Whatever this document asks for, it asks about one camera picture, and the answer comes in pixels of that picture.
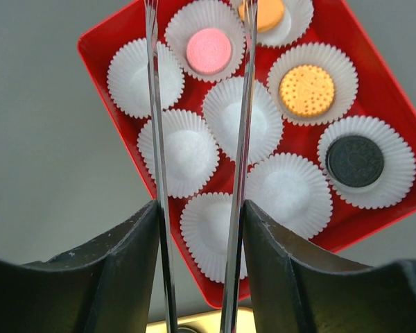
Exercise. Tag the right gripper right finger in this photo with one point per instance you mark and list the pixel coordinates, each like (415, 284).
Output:
(297, 286)

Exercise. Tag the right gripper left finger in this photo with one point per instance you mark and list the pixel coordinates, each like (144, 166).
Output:
(103, 285)

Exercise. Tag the black sandwich cookie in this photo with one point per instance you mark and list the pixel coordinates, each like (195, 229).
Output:
(186, 330)
(354, 161)

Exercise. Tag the round dotted biscuit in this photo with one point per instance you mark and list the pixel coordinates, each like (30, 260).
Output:
(307, 91)

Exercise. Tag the pink sandwich cookie top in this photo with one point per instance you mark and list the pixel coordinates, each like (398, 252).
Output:
(208, 51)

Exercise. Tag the metal tongs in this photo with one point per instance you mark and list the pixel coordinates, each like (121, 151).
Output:
(233, 262)

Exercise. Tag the orange flower cookie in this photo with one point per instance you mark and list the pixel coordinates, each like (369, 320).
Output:
(269, 14)

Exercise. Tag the black sandwich cookie top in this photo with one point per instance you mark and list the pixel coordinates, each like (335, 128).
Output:
(186, 330)

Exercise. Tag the yellow tray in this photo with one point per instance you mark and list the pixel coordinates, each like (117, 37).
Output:
(209, 322)

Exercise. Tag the white paper cup middle-right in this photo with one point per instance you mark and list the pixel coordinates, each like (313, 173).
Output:
(293, 191)

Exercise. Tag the white paper cup front-right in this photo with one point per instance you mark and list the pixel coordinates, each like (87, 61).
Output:
(204, 226)

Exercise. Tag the red cookie box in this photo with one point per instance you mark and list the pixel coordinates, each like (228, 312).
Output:
(379, 95)

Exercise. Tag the white paper cup front-middle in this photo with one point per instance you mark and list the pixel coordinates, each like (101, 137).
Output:
(190, 152)

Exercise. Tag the white paper cup back-right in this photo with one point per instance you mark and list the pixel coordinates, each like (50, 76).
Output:
(399, 169)

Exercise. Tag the white paper cup centre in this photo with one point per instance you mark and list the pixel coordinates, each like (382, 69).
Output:
(221, 108)

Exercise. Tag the white paper cup front-left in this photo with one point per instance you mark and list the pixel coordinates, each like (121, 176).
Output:
(127, 78)

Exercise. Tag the white paper cup back-middle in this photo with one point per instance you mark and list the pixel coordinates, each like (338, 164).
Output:
(331, 59)

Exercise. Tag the white paper cup back-left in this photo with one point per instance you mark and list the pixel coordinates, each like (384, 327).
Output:
(298, 17)

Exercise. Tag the white paper cup middle-left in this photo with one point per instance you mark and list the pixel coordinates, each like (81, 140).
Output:
(196, 16)

